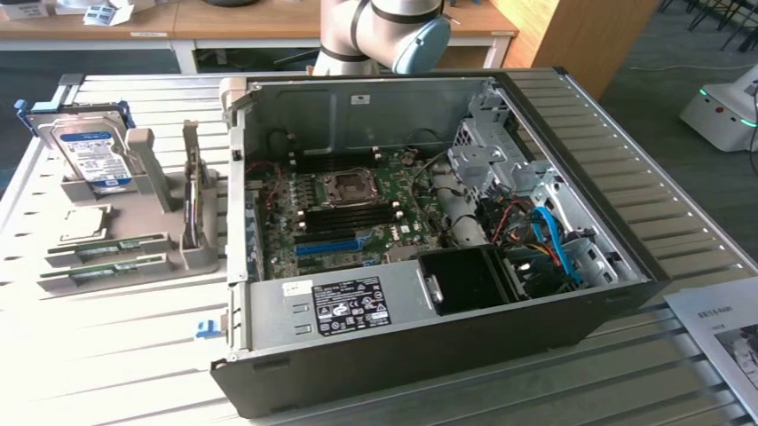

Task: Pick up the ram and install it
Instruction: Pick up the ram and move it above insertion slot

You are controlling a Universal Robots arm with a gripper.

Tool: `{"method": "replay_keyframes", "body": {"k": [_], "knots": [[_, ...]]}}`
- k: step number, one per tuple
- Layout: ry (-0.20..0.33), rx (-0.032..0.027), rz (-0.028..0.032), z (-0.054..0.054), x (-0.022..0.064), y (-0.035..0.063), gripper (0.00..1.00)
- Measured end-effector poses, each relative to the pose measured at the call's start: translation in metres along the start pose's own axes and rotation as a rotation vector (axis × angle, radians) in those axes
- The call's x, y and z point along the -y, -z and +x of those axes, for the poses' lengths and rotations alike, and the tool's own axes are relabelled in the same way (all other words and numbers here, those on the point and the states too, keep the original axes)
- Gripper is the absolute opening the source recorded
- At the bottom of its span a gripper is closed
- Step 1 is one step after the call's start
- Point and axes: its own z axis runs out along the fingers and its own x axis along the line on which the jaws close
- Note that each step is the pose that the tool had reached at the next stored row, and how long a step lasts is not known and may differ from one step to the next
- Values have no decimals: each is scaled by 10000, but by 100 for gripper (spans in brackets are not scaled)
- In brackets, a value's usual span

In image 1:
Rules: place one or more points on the wooden desk with white frame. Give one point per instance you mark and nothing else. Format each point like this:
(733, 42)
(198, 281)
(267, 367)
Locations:
(236, 26)

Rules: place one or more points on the silver CPU chip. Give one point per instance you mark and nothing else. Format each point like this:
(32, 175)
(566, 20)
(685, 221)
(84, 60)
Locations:
(83, 224)

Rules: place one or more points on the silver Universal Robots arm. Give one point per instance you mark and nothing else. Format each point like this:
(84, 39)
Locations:
(379, 31)

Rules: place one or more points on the blue disk carrier frame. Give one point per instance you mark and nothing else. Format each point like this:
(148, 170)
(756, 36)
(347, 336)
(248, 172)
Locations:
(74, 111)

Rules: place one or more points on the blue expansion slot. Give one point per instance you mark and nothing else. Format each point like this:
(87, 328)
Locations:
(329, 247)

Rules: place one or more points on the black open PC case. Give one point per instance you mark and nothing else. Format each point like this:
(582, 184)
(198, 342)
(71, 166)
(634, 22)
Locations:
(426, 248)

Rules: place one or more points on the metal disk bay cage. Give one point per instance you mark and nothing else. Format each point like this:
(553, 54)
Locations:
(503, 155)

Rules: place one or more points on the grey parts rack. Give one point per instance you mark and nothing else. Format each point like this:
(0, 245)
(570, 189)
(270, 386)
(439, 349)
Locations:
(134, 231)

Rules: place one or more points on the metal CPU socket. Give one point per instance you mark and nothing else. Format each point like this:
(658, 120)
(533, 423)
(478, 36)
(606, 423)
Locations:
(347, 188)

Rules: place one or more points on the small blue clip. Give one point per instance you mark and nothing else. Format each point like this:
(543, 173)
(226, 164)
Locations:
(203, 329)

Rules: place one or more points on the wooden cabinet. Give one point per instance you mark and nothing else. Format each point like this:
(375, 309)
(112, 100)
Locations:
(577, 35)

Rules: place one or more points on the hard disk with blue label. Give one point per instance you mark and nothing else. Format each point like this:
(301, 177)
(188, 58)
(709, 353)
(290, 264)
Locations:
(96, 155)

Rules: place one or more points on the white paper boxes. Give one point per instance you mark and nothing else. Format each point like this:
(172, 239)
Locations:
(88, 11)

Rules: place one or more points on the printed instruction sheet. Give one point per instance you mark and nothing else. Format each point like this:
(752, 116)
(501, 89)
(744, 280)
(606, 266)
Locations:
(720, 333)

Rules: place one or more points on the green RAM stick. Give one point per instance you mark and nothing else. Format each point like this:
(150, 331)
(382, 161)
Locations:
(100, 248)
(95, 270)

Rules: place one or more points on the green motherboard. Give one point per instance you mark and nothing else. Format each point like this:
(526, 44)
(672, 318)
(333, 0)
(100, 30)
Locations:
(350, 213)

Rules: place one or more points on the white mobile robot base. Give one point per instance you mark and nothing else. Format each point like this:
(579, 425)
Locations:
(725, 115)

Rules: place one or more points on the grey power supply unit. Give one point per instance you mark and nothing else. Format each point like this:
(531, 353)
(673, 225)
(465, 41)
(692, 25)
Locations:
(334, 306)

